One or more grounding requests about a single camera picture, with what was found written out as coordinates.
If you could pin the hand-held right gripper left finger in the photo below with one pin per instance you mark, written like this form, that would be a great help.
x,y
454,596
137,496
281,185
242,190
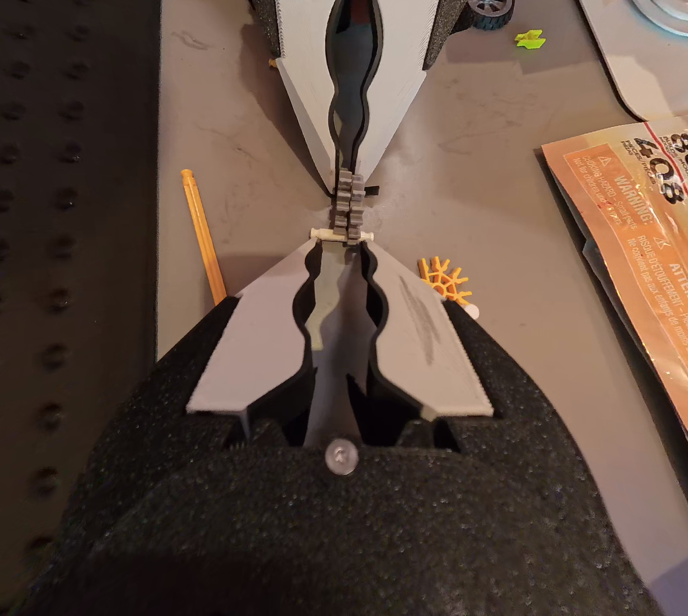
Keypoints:
x,y
252,352

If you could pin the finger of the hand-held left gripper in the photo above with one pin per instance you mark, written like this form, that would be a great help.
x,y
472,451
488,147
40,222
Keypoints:
x,y
306,35
408,35

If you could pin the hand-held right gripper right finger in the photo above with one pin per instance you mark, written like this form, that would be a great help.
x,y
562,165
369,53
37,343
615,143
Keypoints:
x,y
430,352

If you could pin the grey snowflake connector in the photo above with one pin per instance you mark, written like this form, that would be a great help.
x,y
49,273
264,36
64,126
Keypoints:
x,y
359,207
344,202

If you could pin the person's left hand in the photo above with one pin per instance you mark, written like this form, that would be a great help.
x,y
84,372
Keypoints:
x,y
360,3

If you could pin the yellow fan connector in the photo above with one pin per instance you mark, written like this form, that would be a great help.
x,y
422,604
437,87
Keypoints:
x,y
443,280

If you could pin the small lime green connector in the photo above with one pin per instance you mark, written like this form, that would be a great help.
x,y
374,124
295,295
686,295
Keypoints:
x,y
529,39

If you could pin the long yellow rod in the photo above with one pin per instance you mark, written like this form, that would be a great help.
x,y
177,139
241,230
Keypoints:
x,y
201,234

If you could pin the white rounded board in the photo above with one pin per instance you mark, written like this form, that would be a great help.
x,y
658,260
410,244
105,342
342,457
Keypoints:
x,y
618,62

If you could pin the orange toy set bag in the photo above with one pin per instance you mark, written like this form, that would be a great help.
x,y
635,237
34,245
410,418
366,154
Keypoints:
x,y
618,250

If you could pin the black perforated panel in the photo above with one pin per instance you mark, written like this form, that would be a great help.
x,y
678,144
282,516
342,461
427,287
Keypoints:
x,y
64,196

